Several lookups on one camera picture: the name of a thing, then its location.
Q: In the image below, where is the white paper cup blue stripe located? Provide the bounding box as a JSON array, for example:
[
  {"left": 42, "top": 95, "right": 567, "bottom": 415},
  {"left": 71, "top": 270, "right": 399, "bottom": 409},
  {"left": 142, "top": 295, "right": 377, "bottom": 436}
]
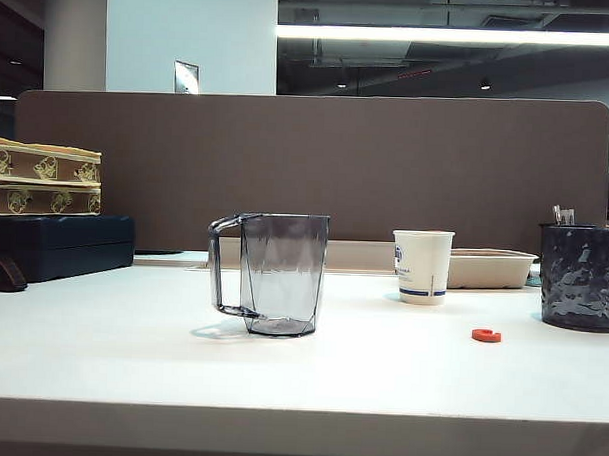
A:
[{"left": 390, "top": 228, "right": 456, "bottom": 307}]

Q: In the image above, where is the transparent grey plastic mug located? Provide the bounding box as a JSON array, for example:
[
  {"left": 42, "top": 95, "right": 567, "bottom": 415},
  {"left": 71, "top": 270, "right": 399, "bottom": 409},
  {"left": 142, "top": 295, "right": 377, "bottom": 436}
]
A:
[{"left": 204, "top": 210, "right": 332, "bottom": 339}]

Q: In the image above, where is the brown desk partition panel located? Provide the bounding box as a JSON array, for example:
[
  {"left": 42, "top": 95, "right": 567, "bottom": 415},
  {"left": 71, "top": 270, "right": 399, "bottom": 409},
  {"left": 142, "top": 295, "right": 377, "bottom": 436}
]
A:
[{"left": 11, "top": 80, "right": 609, "bottom": 273}]

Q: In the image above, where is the beige food tray container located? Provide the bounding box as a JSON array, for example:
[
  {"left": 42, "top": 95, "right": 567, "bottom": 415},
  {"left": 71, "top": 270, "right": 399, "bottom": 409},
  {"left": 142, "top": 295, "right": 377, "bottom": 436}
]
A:
[{"left": 446, "top": 246, "right": 541, "bottom": 292}]

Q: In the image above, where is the long white ceiling light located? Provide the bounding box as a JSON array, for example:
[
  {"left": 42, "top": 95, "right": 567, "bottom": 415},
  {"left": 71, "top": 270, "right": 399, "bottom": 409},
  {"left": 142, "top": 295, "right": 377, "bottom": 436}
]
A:
[{"left": 275, "top": 20, "right": 609, "bottom": 50}]

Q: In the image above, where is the dark blue hard case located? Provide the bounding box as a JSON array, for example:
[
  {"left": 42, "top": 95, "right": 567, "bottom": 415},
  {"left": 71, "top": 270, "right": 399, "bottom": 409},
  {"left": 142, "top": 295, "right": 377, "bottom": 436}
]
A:
[{"left": 0, "top": 209, "right": 137, "bottom": 288}]

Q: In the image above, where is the dark patterned pen holder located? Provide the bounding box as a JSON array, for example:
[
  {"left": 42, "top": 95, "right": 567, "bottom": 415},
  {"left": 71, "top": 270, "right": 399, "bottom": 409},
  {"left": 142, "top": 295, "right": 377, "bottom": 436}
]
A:
[{"left": 534, "top": 221, "right": 609, "bottom": 334}]

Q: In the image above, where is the brown leather strap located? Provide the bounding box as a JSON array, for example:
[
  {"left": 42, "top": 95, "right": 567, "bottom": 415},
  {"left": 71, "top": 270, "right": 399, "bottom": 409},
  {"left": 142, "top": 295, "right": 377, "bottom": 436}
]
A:
[{"left": 0, "top": 249, "right": 31, "bottom": 293}]

